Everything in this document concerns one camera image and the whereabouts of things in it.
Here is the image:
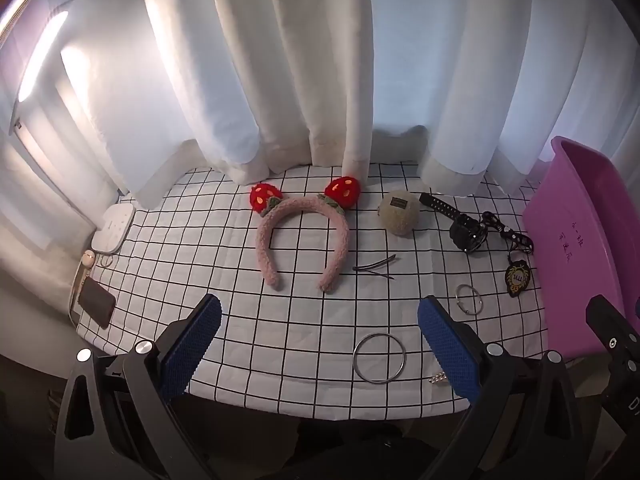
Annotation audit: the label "small silver bracelet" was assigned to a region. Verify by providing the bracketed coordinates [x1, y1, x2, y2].
[455, 284, 482, 317]

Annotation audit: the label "black lanyard with badge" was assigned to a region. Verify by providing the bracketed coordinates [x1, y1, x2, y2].
[480, 211, 536, 301]

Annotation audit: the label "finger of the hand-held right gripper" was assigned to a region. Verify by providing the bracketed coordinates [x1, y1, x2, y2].
[586, 296, 640, 357]

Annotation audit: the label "beige fluffy hair clip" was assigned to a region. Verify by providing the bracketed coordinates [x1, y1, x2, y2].
[377, 191, 421, 237]

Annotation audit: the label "white black checkered cloth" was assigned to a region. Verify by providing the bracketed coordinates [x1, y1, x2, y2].
[75, 160, 556, 421]

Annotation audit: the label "black wrist watch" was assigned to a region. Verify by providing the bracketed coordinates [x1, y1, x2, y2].
[419, 192, 488, 253]

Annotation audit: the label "white power strip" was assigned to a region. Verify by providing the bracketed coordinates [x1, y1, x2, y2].
[94, 203, 136, 256]

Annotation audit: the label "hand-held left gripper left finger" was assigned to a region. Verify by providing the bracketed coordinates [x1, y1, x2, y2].
[54, 293, 223, 480]

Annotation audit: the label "cream curtain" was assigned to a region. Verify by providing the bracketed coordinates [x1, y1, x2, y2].
[206, 0, 377, 186]

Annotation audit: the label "pink strawberry plush headband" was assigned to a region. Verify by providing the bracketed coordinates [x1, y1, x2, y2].
[250, 174, 362, 293]

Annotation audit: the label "large silver bangle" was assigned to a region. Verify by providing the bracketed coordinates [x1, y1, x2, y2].
[352, 332, 407, 386]

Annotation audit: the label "pink plastic basin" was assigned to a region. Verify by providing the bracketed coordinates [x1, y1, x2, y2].
[522, 136, 640, 361]

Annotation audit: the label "white sheer curtain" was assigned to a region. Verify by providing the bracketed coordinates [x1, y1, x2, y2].
[0, 0, 640, 211]

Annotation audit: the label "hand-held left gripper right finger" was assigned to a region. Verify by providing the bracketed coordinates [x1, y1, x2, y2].
[417, 296, 586, 480]

